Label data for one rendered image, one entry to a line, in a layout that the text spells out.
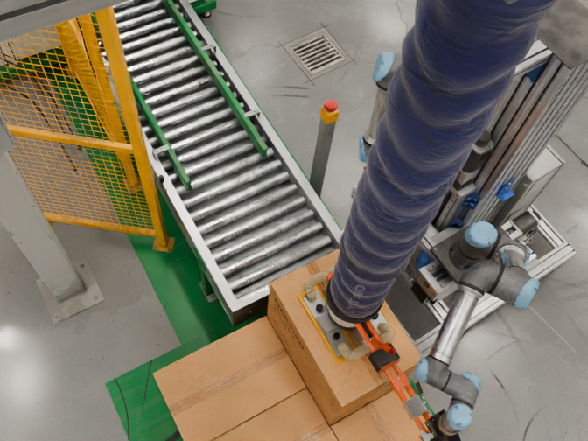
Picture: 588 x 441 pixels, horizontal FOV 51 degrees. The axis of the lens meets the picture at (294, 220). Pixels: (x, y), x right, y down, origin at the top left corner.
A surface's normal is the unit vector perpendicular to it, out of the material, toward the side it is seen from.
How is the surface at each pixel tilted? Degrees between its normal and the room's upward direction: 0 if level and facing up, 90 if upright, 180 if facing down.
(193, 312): 0
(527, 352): 0
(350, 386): 0
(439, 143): 80
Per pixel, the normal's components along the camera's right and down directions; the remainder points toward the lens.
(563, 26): 0.07, -0.48
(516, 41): 0.40, 0.74
